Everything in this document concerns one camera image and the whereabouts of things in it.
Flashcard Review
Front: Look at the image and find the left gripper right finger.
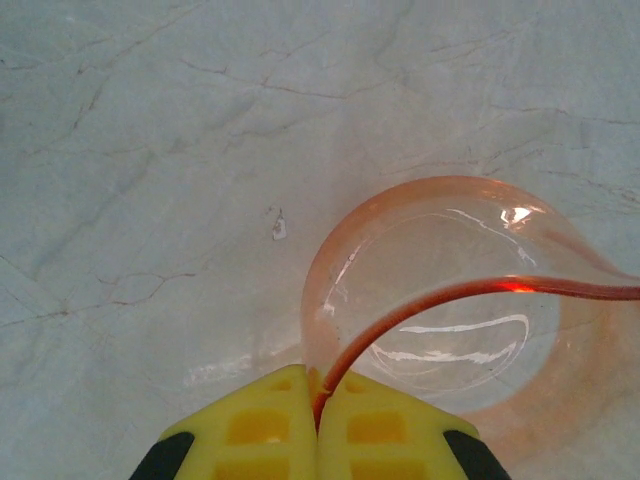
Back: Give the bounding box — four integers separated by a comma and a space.
318, 369, 512, 480

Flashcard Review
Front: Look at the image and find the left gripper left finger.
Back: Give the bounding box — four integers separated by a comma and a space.
128, 363, 320, 480

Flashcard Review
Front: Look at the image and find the orange glass carafe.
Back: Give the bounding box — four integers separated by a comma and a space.
298, 174, 640, 469

